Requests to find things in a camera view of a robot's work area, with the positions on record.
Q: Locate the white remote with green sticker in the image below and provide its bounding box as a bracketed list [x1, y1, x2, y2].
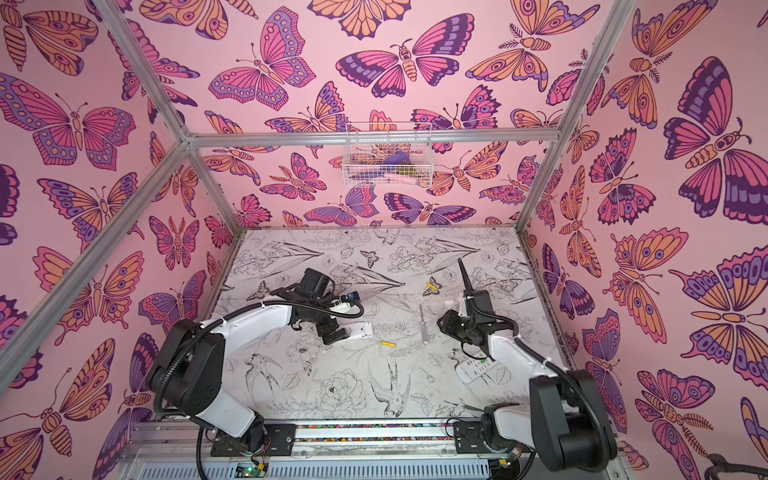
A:
[343, 322, 373, 341]

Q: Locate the white wire basket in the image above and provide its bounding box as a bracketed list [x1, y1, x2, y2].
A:
[340, 121, 435, 189]

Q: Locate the white remote with display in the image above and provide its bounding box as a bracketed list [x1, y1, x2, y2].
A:
[455, 358, 497, 384]

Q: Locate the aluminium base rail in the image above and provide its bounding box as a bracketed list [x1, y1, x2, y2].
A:
[121, 417, 533, 467]

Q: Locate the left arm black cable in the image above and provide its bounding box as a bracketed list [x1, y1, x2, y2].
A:
[149, 296, 366, 480]

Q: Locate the white vented cable duct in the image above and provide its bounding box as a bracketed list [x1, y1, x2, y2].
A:
[137, 459, 493, 480]

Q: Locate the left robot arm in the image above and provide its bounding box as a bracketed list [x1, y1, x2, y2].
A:
[145, 269, 373, 453]

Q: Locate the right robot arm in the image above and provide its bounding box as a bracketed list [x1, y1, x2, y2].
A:
[437, 288, 618, 472]

